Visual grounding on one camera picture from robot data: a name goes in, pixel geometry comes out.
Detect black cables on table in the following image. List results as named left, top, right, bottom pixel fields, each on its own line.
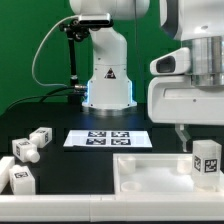
left=6, top=85, right=88, bottom=111

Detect grey camera cable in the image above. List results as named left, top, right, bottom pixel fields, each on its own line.
left=31, top=15, right=80, bottom=88

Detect grey background camera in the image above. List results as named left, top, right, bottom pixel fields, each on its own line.
left=78, top=13, right=113, bottom=28

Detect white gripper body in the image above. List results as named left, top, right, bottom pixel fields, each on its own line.
left=147, top=76, right=224, bottom=125

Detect white front fence wall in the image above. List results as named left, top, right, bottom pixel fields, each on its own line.
left=0, top=193, right=224, bottom=222

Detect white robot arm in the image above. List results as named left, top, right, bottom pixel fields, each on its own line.
left=69, top=0, right=224, bottom=139

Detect white square tabletop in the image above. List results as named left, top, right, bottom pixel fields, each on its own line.
left=113, top=154, right=224, bottom=195

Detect black camera stand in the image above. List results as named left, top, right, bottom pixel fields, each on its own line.
left=59, top=19, right=90, bottom=105

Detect white left fence piece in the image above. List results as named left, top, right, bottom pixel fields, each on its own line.
left=0, top=156, right=15, bottom=193

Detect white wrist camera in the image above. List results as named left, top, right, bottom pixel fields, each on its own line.
left=150, top=47, right=191, bottom=76

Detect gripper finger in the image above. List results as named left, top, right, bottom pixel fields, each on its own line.
left=175, top=124, right=190, bottom=152

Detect white fiducial marker sheet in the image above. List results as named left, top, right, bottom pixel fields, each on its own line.
left=64, top=130, right=152, bottom=148

